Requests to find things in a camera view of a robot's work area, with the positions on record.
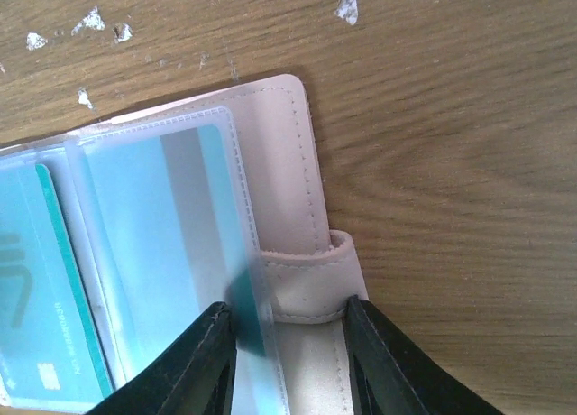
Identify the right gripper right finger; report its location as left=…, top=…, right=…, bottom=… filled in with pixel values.
left=344, top=296, right=501, bottom=414

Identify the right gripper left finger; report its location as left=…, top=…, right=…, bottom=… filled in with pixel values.
left=89, top=302, right=237, bottom=415

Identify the teal VIP card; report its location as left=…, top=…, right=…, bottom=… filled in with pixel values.
left=84, top=121, right=261, bottom=374
left=1, top=163, right=113, bottom=413

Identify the beige card holder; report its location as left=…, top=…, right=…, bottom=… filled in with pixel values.
left=1, top=74, right=367, bottom=414

